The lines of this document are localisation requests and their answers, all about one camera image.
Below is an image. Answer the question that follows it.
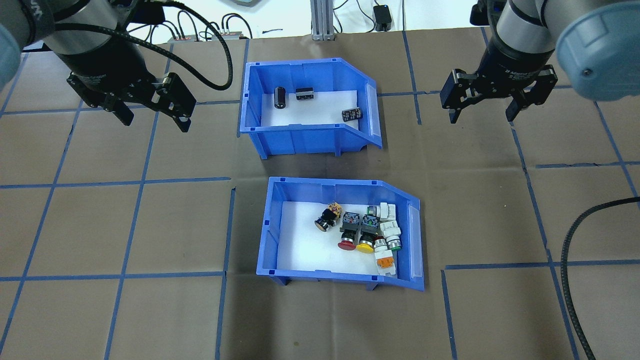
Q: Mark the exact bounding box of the small white push button switch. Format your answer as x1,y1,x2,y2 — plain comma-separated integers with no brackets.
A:
366,202,398,222

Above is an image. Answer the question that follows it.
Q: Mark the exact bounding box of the white bin liner sheet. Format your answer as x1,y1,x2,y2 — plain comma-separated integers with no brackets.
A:
276,201,401,277
261,90,362,129

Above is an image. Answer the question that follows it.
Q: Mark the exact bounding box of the yellow push button switch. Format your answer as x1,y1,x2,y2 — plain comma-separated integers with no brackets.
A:
355,214,380,255

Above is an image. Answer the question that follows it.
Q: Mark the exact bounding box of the blue bin with capacitors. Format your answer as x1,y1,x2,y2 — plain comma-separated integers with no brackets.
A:
239,57,383,160

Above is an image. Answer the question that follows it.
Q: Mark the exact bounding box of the white orange push button switch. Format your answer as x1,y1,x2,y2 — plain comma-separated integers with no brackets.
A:
373,235,400,277

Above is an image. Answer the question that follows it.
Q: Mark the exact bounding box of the aluminium profile post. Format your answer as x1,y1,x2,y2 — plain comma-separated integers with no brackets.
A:
311,0,337,41

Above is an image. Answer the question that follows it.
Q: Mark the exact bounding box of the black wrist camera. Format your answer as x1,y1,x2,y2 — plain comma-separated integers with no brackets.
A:
469,0,502,27
127,0,167,27

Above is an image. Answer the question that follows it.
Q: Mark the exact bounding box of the blue bin with buttons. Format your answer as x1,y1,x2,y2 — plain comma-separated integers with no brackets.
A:
256,176,426,292

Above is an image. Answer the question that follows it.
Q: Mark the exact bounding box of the white green push button switch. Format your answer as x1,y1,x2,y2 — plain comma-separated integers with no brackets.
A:
379,221,403,252

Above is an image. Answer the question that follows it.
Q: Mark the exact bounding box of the red push button switch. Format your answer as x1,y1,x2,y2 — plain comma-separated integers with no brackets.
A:
337,211,361,251

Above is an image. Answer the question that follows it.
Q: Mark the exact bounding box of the black push button switch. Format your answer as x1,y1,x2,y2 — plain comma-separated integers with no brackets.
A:
314,201,344,233

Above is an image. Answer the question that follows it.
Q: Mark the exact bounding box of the black power adapter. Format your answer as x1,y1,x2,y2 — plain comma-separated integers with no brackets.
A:
373,4,394,32

